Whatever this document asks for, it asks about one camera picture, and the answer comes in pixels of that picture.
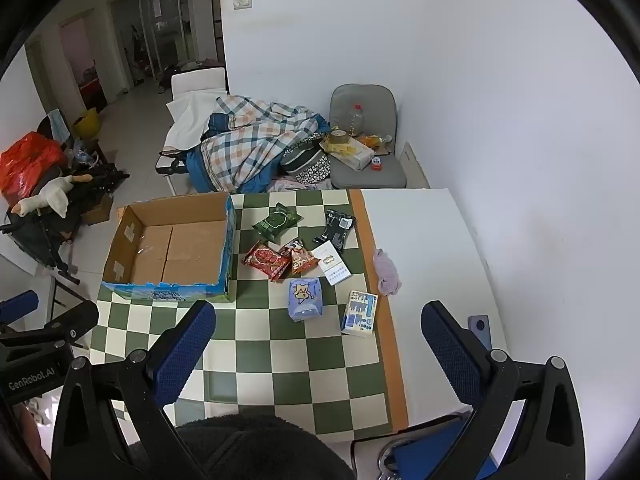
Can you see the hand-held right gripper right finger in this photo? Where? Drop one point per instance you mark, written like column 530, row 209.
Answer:
column 450, row 350

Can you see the white plush goose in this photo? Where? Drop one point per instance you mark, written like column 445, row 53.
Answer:
column 52, row 195

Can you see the blue cloth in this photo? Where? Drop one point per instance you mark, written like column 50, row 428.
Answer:
column 61, row 125

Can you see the small red box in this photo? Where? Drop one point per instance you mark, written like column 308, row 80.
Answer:
column 378, row 163

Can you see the black snack packet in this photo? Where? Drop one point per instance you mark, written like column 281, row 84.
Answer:
column 336, row 227

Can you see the white carton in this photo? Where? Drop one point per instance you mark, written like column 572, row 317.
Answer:
column 330, row 262

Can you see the pink patterned cloth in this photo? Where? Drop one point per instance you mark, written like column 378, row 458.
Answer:
column 295, row 186

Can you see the purple cloth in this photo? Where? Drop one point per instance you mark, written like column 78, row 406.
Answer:
column 387, row 275

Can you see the plaid blanket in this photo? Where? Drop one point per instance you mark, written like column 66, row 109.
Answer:
column 240, row 145

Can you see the blue white tissue pack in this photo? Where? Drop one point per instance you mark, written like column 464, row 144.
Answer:
column 359, row 312

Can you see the orange snack bag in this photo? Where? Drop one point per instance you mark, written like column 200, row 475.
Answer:
column 368, row 138

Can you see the red snack packet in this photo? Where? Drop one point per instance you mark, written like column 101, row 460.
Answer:
column 265, row 259

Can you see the black metal bed frame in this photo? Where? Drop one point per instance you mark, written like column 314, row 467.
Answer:
column 170, row 167

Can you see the blue fabric bag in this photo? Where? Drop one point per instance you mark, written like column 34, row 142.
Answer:
column 430, row 452

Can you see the dark fleece clothing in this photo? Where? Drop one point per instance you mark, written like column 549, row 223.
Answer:
column 250, row 452

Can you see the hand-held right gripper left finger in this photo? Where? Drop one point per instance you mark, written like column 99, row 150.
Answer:
column 185, row 342

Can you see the small brown cardboard box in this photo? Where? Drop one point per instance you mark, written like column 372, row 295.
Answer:
column 97, row 211

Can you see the brown tape roll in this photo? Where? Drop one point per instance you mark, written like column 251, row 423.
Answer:
column 338, row 137

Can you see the glass sliding door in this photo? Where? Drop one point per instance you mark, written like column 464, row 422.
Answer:
column 150, row 30

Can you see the light blue tissue pack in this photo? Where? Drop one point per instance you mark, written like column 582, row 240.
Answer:
column 305, row 297

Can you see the orange panda snack packet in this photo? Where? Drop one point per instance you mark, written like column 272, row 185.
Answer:
column 302, row 260

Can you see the yellow patterned tissue pack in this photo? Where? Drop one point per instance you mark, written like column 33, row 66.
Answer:
column 350, row 155

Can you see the red cabinet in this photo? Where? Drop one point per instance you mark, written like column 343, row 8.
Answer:
column 92, row 92

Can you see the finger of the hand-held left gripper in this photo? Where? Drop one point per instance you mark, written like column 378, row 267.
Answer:
column 20, row 306
column 75, row 322

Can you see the clear oil bottle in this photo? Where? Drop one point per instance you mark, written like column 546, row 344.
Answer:
column 356, row 122

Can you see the red plastic bag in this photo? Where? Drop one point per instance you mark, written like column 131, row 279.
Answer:
column 27, row 160

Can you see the green checkered tablecloth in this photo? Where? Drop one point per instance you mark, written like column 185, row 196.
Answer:
column 300, row 360

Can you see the black white patterned cloth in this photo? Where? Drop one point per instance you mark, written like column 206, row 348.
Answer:
column 307, row 165

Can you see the black folding stroller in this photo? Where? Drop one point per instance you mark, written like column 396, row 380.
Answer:
column 35, row 240

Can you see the green snack packet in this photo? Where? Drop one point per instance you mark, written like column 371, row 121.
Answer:
column 276, row 221

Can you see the white leaning board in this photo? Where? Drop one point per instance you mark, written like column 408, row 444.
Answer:
column 414, row 165

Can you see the grey padded chair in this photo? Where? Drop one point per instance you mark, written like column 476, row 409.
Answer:
column 370, row 176

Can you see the white sheet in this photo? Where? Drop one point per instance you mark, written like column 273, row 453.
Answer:
column 187, row 120

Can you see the white light switch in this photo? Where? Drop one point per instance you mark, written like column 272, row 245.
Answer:
column 243, row 0

